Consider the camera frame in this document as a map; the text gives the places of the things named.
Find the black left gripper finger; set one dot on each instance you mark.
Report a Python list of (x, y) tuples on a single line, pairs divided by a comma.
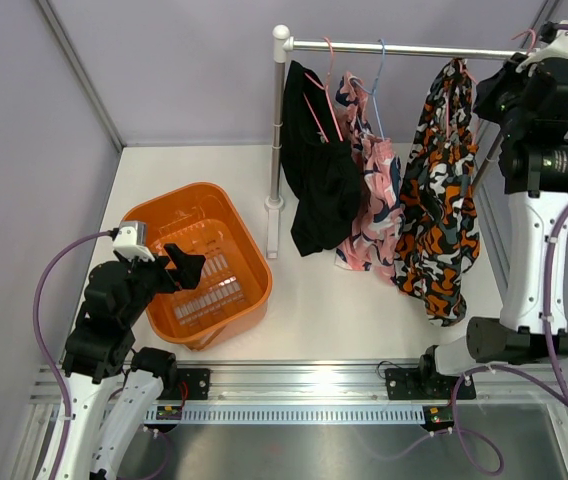
[(176, 255), (189, 276)]

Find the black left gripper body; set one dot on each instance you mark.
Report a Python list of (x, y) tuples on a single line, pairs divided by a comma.
[(152, 277)]

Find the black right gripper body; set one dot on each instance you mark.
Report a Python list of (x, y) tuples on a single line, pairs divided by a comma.
[(501, 101)]

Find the orange camouflage shorts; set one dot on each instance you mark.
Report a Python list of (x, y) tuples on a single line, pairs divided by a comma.
[(440, 239)]

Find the pink hanger of camouflage shorts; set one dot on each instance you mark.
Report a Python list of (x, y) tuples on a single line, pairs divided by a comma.
[(459, 101)]

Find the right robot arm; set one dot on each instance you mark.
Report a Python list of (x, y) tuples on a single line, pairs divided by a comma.
[(532, 326)]

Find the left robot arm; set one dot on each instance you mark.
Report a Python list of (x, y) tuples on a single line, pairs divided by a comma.
[(105, 390)]

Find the blue hanger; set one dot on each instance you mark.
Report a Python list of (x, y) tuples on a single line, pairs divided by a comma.
[(372, 93)]

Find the black shorts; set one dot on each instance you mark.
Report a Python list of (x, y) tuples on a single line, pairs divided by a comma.
[(317, 166)]

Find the pink hanger of black shorts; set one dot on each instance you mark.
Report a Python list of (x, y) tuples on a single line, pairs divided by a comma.
[(325, 88)]

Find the pink patterned shorts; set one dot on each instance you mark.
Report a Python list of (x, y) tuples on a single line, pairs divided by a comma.
[(377, 227)]

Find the orange plastic basket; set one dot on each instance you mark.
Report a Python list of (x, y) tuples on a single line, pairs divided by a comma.
[(224, 282)]

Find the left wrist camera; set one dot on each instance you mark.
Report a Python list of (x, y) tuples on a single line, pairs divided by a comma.
[(130, 242)]

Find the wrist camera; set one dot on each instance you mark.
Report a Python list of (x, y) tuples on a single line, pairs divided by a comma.
[(555, 37), (130, 242)]

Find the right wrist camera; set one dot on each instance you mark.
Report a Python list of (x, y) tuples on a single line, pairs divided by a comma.
[(555, 37)]

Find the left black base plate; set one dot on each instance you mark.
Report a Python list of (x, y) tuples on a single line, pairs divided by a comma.
[(194, 383)]

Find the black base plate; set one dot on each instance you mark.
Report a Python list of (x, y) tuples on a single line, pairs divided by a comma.
[(407, 384), (194, 383)]

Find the white slotted cable duct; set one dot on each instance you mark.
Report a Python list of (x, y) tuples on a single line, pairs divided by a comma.
[(288, 415)]

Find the aluminium mounting rail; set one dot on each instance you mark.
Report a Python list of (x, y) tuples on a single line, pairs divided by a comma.
[(324, 382)]

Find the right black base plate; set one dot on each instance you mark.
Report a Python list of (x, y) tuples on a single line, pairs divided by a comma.
[(407, 384)]

